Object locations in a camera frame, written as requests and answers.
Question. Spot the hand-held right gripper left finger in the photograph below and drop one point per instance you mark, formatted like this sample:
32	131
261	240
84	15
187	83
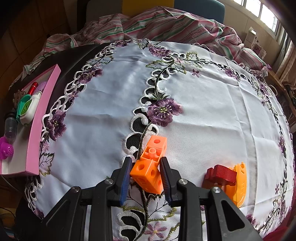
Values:
123	180

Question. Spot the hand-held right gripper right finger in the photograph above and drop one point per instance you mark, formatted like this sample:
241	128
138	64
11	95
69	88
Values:
167	180

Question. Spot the orange plastic building block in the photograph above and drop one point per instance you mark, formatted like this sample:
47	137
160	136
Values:
148	175

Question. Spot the pink cardboard box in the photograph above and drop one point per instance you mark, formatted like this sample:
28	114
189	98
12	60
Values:
37	129

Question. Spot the green and white toy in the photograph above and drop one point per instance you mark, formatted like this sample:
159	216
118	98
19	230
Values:
30	109

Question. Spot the magenta toy strainer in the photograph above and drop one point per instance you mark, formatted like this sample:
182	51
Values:
5	148

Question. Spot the red metal bottle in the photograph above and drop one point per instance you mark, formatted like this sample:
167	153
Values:
34	88

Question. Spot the red wooden block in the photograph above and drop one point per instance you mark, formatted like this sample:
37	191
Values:
219	176

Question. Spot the orange curved plastic piece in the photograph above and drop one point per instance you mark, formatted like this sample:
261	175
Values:
240	187

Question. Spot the white embroidered floral tablecloth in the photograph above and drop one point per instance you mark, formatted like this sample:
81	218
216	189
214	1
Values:
208	111

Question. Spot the small grey clear bottle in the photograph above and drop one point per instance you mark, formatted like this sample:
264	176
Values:
10	127

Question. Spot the cluttered wooden desk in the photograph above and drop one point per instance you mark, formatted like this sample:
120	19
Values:
281	83

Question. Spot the pink striped blanket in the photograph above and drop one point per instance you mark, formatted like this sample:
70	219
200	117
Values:
161	25

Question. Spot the pink printed box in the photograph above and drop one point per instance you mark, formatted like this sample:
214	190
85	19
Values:
259	51

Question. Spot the white carton box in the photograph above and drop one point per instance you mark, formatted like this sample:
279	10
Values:
251	38

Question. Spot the beige curtain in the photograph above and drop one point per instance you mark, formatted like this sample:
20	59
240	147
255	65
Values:
285	55

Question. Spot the colour panel headboard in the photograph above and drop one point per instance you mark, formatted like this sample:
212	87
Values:
198	9

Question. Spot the window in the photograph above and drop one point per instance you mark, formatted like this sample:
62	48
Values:
259	11

